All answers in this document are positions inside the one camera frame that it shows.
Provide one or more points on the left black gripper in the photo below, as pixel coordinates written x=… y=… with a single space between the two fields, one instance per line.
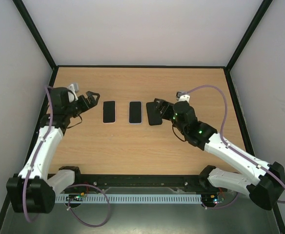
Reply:
x=92 y=104

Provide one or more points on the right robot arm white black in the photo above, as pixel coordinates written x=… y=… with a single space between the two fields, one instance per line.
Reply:
x=207 y=138

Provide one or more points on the pink phone case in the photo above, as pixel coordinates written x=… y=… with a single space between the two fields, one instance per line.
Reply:
x=108 y=123

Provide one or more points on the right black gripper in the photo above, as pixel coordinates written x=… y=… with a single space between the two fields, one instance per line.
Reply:
x=162 y=108

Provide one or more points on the grey slotted cable duct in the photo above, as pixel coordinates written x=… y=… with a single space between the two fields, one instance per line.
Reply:
x=130 y=199

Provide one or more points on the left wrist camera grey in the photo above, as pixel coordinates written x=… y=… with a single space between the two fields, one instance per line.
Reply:
x=73 y=89

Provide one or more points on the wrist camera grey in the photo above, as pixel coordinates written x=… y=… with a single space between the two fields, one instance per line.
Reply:
x=73 y=89
x=182 y=96

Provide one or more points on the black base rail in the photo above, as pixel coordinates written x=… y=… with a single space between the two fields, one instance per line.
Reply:
x=142 y=181

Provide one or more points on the black phone case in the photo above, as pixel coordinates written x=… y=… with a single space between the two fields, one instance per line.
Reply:
x=153 y=114

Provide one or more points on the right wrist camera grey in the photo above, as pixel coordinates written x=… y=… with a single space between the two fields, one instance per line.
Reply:
x=182 y=96

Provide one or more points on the lavender phone case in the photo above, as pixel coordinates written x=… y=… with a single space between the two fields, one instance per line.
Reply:
x=135 y=124

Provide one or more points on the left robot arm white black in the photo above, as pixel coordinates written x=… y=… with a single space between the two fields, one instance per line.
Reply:
x=32 y=191

